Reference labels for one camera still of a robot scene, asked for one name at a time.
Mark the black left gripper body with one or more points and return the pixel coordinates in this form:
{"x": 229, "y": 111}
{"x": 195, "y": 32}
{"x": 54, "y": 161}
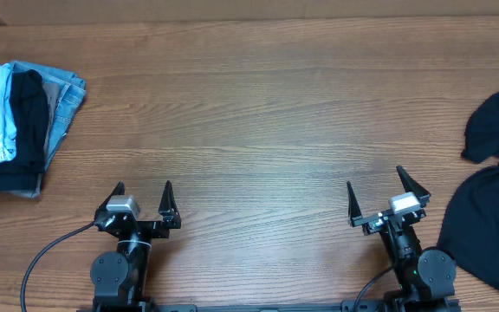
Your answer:
{"x": 153, "y": 230}

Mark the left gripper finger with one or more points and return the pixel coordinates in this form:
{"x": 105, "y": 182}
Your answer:
{"x": 167, "y": 207}
{"x": 119, "y": 189}

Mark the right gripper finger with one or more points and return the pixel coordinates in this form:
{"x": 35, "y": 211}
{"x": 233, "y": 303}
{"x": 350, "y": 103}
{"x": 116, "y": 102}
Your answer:
{"x": 411, "y": 185}
{"x": 354, "y": 212}

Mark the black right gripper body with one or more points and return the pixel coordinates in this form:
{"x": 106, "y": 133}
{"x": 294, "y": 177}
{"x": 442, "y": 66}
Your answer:
{"x": 379, "y": 219}

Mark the black t-shirt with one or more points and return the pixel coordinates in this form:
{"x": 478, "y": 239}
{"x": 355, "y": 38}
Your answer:
{"x": 470, "y": 229}

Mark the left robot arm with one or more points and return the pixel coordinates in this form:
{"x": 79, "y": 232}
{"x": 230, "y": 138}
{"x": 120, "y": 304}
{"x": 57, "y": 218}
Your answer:
{"x": 119, "y": 276}

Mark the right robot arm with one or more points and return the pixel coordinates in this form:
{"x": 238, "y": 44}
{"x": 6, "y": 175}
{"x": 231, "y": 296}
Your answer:
{"x": 425, "y": 276}

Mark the folded blue jeans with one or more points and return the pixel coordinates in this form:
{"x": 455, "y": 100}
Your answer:
{"x": 71, "y": 96}

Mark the black folded garment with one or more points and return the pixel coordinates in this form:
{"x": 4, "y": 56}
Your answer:
{"x": 29, "y": 105}

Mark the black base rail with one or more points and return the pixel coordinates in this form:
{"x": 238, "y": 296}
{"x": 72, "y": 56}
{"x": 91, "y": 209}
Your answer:
{"x": 267, "y": 307}

